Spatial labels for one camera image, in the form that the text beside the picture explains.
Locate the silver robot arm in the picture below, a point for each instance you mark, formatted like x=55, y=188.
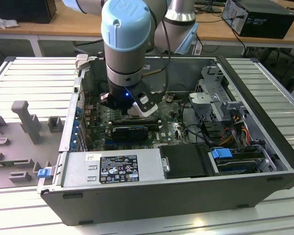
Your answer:
x=125, y=63

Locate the black graphics card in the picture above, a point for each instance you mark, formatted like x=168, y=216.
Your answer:
x=129, y=133

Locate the green motherboard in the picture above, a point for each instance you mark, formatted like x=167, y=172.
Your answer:
x=169, y=132

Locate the silver power supply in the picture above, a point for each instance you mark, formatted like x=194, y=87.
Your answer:
x=76, y=169

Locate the grey metal drive cage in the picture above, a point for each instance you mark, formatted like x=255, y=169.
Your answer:
x=210, y=98

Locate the black optical drive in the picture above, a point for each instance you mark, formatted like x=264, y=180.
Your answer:
x=186, y=161

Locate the blue case latch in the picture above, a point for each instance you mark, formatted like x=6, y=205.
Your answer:
x=42, y=173

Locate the grey parts rack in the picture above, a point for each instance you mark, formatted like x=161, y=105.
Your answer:
x=19, y=151

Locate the black PC case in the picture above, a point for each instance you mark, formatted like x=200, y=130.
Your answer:
x=161, y=203

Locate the hard disk blue carrier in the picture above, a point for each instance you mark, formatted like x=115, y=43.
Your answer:
x=220, y=155

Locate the black equipment case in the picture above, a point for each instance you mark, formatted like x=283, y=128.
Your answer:
x=22, y=12

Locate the crumpled white paper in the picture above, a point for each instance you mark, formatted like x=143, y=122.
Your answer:
x=5, y=23

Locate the black desktop computer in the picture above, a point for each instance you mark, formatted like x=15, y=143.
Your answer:
x=267, y=24

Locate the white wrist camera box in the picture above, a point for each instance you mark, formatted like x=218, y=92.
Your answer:
x=147, y=111

